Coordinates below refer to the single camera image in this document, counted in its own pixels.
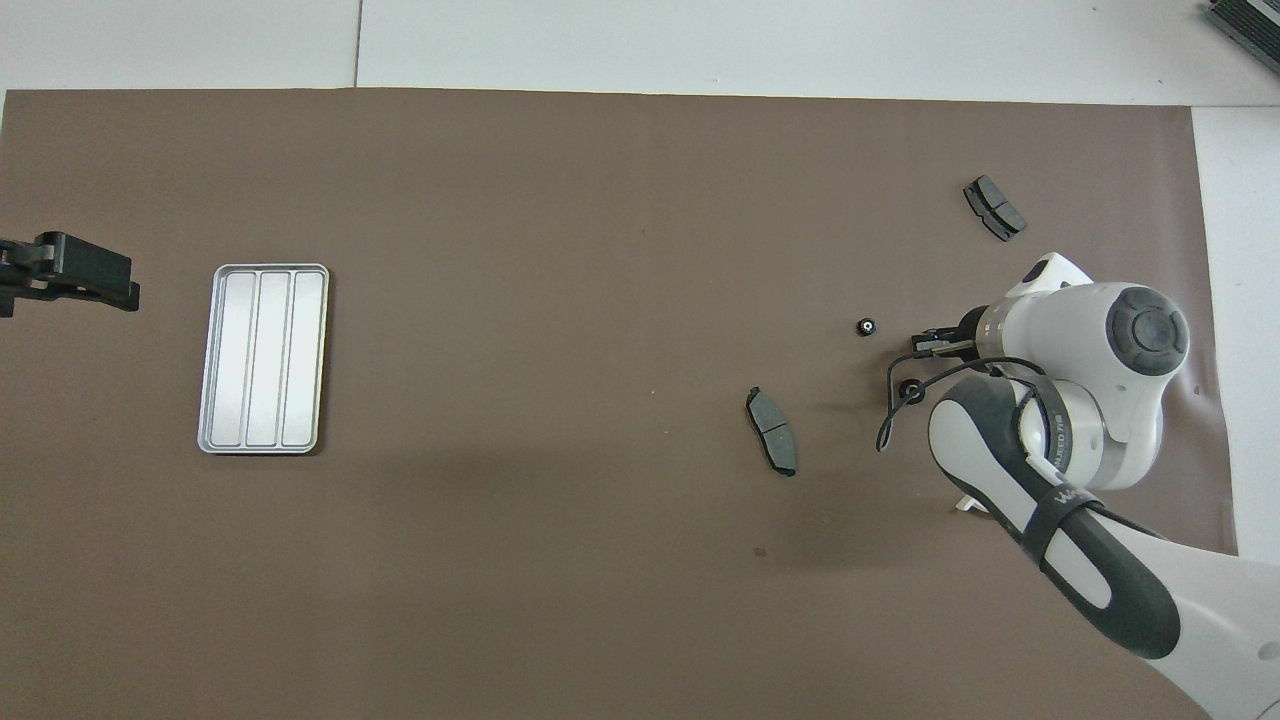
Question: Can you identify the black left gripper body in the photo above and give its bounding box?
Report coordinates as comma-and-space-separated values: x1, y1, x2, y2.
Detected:
0, 240, 41, 319

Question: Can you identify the silver metal tray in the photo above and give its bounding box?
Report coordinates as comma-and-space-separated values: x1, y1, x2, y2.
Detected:
197, 263, 331, 457

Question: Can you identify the dark grey brake pad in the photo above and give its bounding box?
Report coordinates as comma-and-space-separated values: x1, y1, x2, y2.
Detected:
963, 175, 1029, 243
746, 386, 799, 478

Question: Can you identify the brown table mat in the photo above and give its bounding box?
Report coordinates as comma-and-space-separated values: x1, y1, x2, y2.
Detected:
0, 88, 1241, 720

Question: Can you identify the black ribbed device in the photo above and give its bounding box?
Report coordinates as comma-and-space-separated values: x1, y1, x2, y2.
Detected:
1203, 0, 1280, 73

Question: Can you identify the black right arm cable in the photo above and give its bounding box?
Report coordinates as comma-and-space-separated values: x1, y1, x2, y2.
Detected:
876, 357, 1051, 454

